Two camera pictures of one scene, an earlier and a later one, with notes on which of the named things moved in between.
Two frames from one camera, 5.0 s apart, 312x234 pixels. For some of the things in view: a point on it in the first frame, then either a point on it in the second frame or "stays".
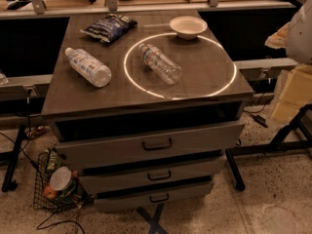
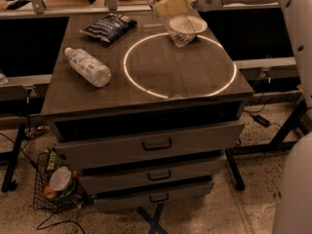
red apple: [50, 192] stays
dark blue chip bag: [109, 27] stays
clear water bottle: [165, 67] to [180, 25]
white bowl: [187, 27] stays
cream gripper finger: [278, 40] to [175, 4]
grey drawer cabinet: [147, 104] stays
